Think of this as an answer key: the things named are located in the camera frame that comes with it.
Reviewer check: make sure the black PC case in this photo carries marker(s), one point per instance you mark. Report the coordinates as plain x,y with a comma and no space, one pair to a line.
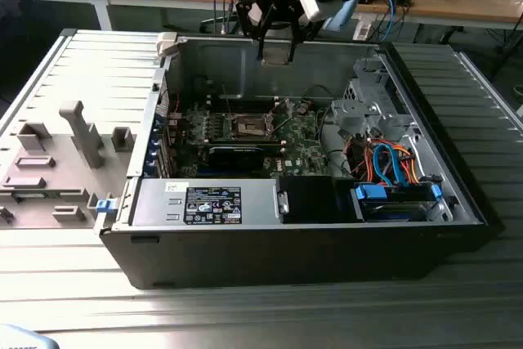
286,255

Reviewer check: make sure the grey parts rack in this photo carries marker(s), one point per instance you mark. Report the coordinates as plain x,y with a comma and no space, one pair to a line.
61,185

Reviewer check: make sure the black graphics card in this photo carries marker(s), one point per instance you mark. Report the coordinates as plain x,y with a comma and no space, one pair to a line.
235,157

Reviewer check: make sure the silver CPU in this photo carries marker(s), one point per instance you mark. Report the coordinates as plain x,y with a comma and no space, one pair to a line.
277,55

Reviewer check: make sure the CPU socket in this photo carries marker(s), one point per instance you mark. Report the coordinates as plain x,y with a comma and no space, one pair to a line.
249,126

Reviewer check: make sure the pale grey device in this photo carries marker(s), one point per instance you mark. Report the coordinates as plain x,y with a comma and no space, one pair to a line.
20,338

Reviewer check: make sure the hard disk blue carrier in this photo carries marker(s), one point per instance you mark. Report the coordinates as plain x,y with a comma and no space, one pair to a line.
369,193

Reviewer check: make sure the green motherboard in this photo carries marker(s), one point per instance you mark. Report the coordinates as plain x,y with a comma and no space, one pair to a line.
302,148

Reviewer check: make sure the beige plastic piece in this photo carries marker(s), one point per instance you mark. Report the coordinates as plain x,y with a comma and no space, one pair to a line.
166,44

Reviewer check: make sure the blue plastic clip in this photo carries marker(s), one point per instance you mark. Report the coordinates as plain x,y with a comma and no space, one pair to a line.
105,206

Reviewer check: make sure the grey power supply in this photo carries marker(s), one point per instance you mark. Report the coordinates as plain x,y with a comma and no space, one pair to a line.
155,202

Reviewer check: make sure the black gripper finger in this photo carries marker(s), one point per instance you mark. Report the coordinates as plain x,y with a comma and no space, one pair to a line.
240,14
292,48

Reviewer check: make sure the black metal frame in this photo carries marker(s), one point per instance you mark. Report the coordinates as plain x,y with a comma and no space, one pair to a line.
506,44

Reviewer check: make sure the black RAM slot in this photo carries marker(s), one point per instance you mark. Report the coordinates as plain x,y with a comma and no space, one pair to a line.
218,104
245,142

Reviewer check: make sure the white labelled object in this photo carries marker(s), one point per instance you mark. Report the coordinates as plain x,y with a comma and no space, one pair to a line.
361,30

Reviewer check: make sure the silver metal drive cage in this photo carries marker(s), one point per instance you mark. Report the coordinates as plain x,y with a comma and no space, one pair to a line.
355,114

